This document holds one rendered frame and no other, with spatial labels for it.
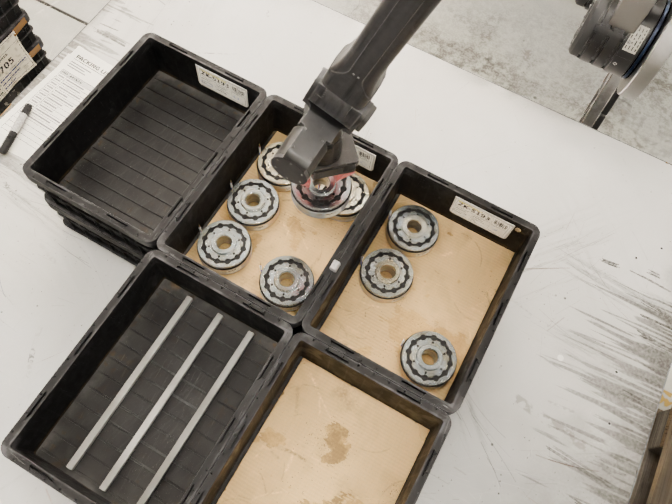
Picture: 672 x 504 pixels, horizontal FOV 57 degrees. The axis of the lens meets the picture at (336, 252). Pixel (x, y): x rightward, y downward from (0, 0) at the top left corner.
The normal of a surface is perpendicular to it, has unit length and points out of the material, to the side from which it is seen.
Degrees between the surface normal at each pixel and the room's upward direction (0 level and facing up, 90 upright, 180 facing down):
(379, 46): 90
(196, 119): 0
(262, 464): 0
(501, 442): 0
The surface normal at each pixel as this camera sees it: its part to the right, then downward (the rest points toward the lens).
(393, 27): -0.48, 0.79
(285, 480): 0.07, -0.40
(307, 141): 0.29, -0.15
